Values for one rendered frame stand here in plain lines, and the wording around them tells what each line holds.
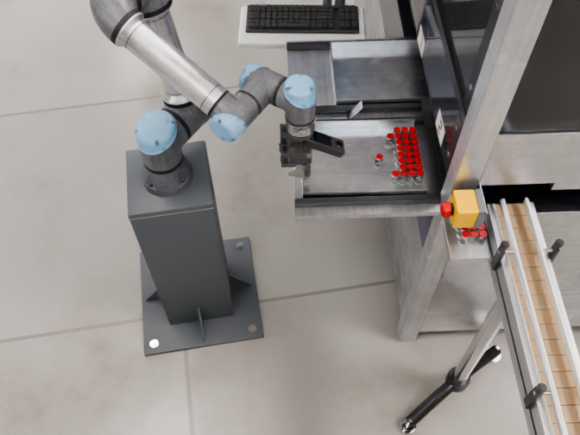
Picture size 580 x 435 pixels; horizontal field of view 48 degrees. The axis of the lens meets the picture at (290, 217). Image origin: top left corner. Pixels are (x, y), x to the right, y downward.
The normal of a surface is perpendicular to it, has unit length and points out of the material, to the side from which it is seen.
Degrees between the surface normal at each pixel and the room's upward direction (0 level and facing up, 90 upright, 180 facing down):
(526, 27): 90
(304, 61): 0
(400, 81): 0
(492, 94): 90
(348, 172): 0
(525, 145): 90
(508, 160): 90
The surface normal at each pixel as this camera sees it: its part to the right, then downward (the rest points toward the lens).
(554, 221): 0.04, 0.83
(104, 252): 0.00, -0.55
